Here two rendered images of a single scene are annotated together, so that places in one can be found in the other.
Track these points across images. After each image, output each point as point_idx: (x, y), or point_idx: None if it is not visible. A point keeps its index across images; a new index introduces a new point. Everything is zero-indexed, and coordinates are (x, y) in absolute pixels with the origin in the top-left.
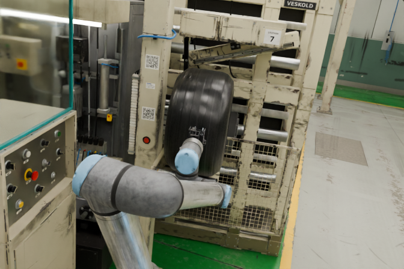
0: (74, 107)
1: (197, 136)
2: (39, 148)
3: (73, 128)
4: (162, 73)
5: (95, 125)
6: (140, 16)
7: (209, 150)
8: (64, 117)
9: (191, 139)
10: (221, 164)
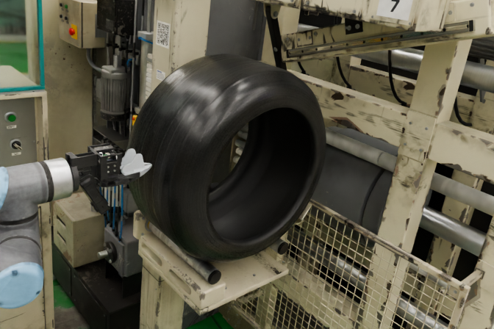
0: (109, 98)
1: (70, 158)
2: None
3: (41, 117)
4: (173, 55)
5: None
6: None
7: (162, 203)
8: (9, 94)
9: (56, 158)
10: (220, 246)
